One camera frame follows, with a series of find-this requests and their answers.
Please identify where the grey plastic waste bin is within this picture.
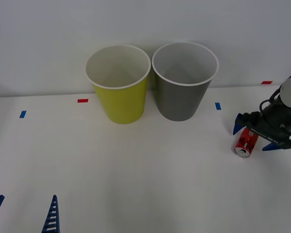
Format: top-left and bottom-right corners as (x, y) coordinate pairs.
(151, 42), (219, 121)

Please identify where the yellow-green plastic waste bin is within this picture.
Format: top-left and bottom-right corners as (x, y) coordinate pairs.
(84, 44), (152, 125)

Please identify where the red drink can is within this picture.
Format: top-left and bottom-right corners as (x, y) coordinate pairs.
(231, 128), (259, 158)

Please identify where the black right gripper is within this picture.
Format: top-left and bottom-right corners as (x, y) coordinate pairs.
(232, 111), (291, 152)

